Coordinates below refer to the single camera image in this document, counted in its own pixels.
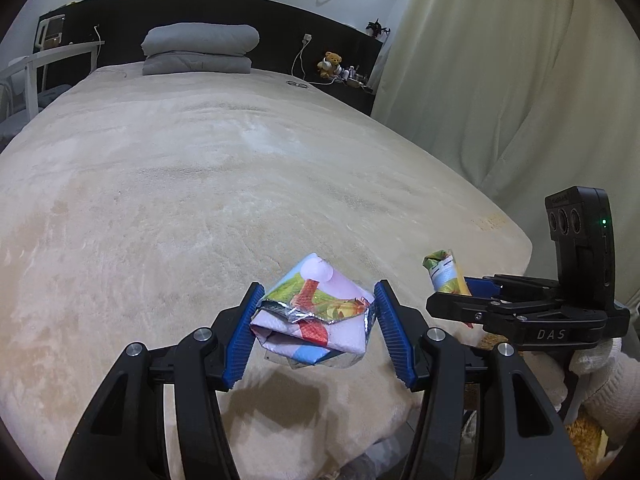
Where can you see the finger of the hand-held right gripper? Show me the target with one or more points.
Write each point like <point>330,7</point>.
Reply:
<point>460,307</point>
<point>525,290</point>

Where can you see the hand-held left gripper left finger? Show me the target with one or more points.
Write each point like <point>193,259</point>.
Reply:
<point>245,330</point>

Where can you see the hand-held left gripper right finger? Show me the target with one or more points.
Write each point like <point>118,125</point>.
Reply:
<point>395,330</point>

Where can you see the green drink carton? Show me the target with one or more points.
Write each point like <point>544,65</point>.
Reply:
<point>445,272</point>

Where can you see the blue foil wrapper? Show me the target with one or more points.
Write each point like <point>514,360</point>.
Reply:
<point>320,315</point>

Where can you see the clear plastic trash bag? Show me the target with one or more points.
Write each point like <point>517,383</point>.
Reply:
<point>385,465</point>

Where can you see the person's right hand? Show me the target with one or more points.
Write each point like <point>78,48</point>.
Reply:
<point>612,380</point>

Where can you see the cream curtain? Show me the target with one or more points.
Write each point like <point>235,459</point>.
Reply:
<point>500,85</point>

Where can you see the small bottles cluster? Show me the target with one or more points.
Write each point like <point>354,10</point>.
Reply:
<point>356,79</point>

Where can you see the eyeglasses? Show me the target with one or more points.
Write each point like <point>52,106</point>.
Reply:
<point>298,83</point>

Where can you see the brown teddy bear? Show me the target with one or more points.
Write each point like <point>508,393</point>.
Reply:
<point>331,64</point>

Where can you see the grey stacked pillows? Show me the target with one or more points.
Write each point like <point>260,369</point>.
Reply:
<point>200,50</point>

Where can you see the black figurine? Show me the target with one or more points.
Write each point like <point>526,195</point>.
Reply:
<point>376,27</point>

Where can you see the black headboard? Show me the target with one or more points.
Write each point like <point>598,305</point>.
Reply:
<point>280,35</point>

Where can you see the white wooden chair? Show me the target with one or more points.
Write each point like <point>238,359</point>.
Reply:
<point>30,80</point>

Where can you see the white chair back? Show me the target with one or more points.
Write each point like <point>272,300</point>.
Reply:
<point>50,32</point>

